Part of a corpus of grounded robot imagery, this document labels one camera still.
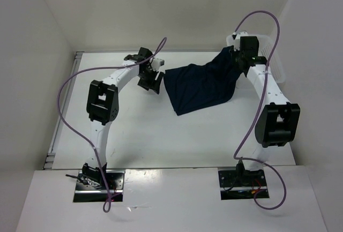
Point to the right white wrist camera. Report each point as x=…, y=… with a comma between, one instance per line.
x=235, y=39

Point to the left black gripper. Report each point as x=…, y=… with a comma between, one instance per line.
x=153, y=84

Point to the navy blue shorts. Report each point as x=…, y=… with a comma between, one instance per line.
x=195, y=87

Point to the white plastic basket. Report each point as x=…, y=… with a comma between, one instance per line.
x=265, y=47

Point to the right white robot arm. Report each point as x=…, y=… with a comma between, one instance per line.
x=276, y=121

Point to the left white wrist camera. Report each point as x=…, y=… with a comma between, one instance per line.
x=156, y=64

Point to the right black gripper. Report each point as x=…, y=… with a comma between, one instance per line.
x=236, y=53

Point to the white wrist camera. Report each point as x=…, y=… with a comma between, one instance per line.
x=235, y=39
x=156, y=64

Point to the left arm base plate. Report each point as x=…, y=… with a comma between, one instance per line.
x=86, y=192

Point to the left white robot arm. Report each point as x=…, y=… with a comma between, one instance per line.
x=103, y=106

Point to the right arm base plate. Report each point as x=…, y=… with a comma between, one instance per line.
x=246, y=186

